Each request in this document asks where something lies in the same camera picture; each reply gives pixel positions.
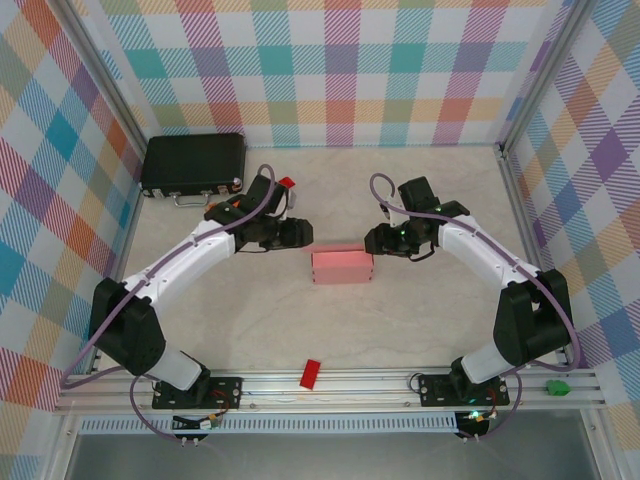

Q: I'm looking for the aluminium side rail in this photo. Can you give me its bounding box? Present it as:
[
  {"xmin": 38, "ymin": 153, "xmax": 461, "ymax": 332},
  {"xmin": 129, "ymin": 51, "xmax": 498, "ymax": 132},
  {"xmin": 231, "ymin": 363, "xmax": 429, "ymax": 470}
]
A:
[
  {"xmin": 87, "ymin": 142, "xmax": 154, "ymax": 375},
  {"xmin": 497, "ymin": 144, "xmax": 576, "ymax": 370}
]

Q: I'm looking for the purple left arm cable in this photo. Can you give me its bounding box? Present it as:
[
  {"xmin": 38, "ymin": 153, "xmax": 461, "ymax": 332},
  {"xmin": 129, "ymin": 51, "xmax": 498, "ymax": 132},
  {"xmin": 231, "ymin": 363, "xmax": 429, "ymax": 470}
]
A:
[{"xmin": 59, "ymin": 163, "xmax": 279, "ymax": 444}]

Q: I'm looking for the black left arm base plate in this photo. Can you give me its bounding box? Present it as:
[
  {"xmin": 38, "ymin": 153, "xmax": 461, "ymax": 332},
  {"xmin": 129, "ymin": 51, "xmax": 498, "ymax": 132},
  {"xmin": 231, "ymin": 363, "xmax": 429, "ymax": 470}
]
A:
[{"xmin": 152, "ymin": 374, "xmax": 244, "ymax": 411}]

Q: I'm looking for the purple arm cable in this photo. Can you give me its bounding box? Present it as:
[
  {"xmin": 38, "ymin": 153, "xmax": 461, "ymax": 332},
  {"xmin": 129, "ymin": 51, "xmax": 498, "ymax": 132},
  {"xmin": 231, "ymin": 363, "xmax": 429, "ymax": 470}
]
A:
[
  {"xmin": 59, "ymin": 163, "xmax": 279, "ymax": 444},
  {"xmin": 368, "ymin": 172, "xmax": 581, "ymax": 444}
]

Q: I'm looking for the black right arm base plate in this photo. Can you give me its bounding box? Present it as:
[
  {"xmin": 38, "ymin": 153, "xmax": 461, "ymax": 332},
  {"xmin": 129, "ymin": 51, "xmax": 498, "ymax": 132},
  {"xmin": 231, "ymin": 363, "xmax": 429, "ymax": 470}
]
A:
[{"xmin": 417, "ymin": 373, "xmax": 511, "ymax": 407}]

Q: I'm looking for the small connector with wires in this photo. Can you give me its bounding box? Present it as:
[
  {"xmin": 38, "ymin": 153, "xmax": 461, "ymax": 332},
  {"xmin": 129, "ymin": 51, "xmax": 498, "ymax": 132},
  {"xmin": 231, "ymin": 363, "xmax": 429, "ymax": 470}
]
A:
[
  {"xmin": 457, "ymin": 407, "xmax": 499, "ymax": 426},
  {"xmin": 172, "ymin": 412, "xmax": 224, "ymax": 432}
]

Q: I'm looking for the orange plastic toy block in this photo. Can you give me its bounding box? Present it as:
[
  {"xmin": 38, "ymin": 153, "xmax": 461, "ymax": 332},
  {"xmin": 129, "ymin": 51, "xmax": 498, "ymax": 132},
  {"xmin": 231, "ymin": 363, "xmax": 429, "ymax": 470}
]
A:
[{"xmin": 209, "ymin": 195, "xmax": 250, "ymax": 211}]

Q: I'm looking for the pink paper box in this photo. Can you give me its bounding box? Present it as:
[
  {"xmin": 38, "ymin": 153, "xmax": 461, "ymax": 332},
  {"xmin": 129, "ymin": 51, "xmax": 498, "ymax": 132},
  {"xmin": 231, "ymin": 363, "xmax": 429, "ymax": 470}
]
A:
[{"xmin": 305, "ymin": 243, "xmax": 376, "ymax": 286}]

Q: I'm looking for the aluminium mounting rail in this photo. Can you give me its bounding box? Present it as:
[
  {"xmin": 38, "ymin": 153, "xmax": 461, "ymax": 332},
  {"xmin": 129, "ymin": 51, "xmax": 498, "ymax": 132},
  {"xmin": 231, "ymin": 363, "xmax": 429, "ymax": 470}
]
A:
[{"xmin": 54, "ymin": 367, "xmax": 606, "ymax": 415}]

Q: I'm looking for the slotted grey cable duct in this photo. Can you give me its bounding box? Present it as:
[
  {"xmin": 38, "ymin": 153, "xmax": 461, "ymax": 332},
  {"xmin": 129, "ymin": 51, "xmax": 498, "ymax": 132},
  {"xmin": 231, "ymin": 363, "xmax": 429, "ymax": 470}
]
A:
[{"xmin": 79, "ymin": 412, "xmax": 459, "ymax": 435}]

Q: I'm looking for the red rectangular block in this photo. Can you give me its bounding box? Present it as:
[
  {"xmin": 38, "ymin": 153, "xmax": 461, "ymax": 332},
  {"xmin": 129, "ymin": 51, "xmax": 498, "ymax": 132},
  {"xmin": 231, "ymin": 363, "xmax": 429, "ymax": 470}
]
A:
[{"xmin": 299, "ymin": 358, "xmax": 322, "ymax": 390}]

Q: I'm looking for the black carrying case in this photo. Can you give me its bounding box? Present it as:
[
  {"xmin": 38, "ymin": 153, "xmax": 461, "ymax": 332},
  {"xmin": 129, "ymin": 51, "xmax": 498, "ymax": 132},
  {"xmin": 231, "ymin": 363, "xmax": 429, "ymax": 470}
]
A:
[{"xmin": 139, "ymin": 132, "xmax": 247, "ymax": 207}]

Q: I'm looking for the aluminium frame post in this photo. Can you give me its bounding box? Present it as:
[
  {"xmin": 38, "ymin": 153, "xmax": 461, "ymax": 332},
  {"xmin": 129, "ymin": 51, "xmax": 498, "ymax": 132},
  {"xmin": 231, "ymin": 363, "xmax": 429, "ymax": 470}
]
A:
[
  {"xmin": 52, "ymin": 0, "xmax": 151, "ymax": 149},
  {"xmin": 498, "ymin": 0, "xmax": 600, "ymax": 151}
]

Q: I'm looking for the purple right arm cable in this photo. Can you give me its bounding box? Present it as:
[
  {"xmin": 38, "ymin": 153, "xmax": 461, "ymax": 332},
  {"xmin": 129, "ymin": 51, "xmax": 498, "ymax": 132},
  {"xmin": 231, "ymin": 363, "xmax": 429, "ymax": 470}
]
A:
[{"xmin": 368, "ymin": 172, "xmax": 581, "ymax": 444}]

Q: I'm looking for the grey metal panel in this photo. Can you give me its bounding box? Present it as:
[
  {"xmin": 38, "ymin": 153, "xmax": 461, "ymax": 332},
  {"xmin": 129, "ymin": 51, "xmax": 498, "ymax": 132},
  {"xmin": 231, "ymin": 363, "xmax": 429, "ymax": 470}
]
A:
[{"xmin": 64, "ymin": 433, "xmax": 601, "ymax": 480}]

